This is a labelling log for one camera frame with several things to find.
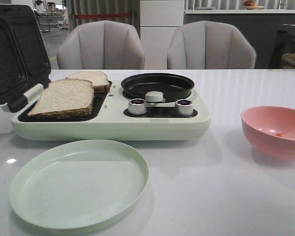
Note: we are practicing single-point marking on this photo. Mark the white bread slice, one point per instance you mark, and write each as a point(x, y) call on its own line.
point(99, 80)
point(67, 98)

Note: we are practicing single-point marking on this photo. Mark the pink plastic bowl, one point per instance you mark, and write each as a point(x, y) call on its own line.
point(271, 130)

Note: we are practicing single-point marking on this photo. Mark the mint green breakfast maker base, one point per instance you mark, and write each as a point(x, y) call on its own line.
point(113, 124)

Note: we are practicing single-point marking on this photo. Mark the left silver control knob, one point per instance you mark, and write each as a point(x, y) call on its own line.
point(137, 106)

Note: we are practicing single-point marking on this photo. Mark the silver control knob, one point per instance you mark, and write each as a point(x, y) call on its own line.
point(137, 106)
point(184, 107)

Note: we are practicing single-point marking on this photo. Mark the right silver control knob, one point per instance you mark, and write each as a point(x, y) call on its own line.
point(184, 107)

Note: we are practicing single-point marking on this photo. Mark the black round frying pan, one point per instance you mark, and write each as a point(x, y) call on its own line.
point(173, 86)

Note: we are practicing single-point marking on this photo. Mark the left grey upholstered chair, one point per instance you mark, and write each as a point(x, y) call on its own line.
point(102, 45)

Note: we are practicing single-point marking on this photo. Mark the grey upholstered chair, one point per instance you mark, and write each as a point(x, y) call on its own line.
point(210, 45)
point(102, 45)

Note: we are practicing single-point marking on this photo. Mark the right grey upholstered chair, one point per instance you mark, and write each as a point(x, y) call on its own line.
point(210, 45)

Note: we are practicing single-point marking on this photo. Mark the mint green round plate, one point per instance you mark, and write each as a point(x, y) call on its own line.
point(79, 186)

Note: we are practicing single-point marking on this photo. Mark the white tall cabinet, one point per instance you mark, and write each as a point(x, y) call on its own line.
point(158, 21)

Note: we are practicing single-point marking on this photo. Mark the red barrier belt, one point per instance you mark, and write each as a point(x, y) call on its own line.
point(100, 16)

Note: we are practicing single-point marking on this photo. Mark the dark grey counter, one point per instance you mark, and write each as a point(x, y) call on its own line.
point(270, 32)

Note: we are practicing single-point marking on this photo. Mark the fruit plate on counter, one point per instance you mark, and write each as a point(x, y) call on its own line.
point(251, 5)

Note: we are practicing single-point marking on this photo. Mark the beige cushion at right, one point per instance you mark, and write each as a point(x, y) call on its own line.
point(290, 59)

